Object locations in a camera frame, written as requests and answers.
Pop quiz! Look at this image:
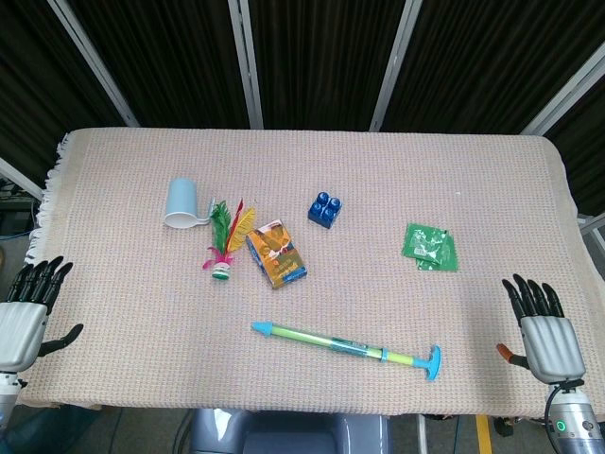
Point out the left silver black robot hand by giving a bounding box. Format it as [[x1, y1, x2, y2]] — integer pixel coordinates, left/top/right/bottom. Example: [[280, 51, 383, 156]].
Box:
[[0, 255, 85, 374]]

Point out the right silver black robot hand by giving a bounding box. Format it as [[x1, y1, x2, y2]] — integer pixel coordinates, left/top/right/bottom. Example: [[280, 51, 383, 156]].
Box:
[[495, 272, 587, 383]]

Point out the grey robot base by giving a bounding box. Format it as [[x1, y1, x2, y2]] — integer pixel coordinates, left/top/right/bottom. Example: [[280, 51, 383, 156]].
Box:
[[172, 408, 393, 454]]

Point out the colourful feather shuttlecock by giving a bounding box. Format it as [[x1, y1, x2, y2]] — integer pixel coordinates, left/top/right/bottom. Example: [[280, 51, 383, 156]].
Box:
[[202, 197, 257, 284]]

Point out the green snack packet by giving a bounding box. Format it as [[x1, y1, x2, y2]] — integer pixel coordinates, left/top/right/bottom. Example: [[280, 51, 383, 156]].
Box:
[[401, 222, 453, 265], [414, 232, 459, 272]]

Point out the light blue plastic mug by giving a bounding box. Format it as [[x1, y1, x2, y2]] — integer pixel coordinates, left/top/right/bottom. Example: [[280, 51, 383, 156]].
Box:
[[163, 178, 216, 230]]

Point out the green blue water pump toy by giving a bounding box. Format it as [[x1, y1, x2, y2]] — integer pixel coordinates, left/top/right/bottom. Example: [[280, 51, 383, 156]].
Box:
[[250, 321, 442, 382]]

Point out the pink woven tablecloth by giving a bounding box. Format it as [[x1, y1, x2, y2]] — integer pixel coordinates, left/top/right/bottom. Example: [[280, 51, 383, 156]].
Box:
[[17, 127, 587, 419]]

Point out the blue building block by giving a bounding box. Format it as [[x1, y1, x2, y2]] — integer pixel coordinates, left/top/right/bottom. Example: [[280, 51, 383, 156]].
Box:
[[307, 190, 343, 230]]

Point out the orange blue card box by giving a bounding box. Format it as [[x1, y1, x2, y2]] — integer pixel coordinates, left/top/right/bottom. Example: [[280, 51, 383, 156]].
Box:
[[245, 219, 308, 289]]

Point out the white partition frame post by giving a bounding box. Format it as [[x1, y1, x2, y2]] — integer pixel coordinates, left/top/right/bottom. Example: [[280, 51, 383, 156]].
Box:
[[0, 156, 46, 201], [45, 0, 141, 129], [368, 0, 424, 132], [227, 0, 265, 130], [521, 42, 605, 138]]

